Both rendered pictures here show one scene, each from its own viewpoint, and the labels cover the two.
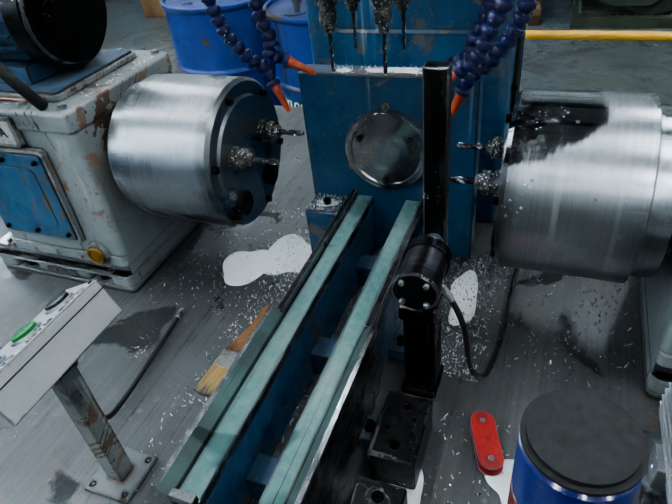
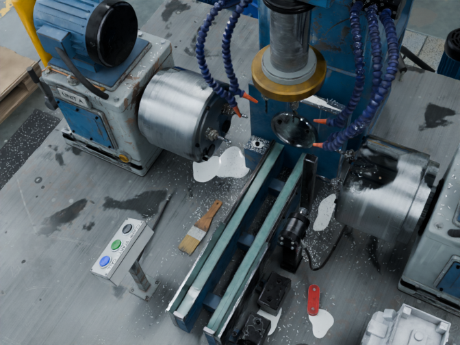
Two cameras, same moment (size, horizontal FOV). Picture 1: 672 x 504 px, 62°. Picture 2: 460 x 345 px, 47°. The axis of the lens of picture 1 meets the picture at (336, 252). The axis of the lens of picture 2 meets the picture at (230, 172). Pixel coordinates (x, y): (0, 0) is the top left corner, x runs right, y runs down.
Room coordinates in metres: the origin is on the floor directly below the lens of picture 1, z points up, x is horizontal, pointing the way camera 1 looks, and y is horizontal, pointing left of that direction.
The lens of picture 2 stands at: (-0.09, -0.06, 2.26)
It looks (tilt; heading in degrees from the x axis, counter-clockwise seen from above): 57 degrees down; 9
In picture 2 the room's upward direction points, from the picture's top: 7 degrees counter-clockwise
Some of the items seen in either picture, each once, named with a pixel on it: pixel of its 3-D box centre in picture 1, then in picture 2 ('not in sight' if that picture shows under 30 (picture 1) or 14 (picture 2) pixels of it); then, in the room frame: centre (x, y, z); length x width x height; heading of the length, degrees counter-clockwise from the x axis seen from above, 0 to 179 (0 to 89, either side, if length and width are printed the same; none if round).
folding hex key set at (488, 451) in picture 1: (486, 442); (313, 300); (0.42, -0.16, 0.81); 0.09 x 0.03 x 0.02; 175
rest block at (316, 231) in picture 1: (330, 225); (257, 153); (0.89, 0.00, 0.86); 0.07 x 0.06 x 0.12; 65
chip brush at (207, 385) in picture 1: (241, 347); (202, 226); (0.65, 0.17, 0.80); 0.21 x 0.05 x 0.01; 151
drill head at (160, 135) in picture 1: (177, 147); (174, 108); (0.92, 0.25, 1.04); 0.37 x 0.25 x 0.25; 65
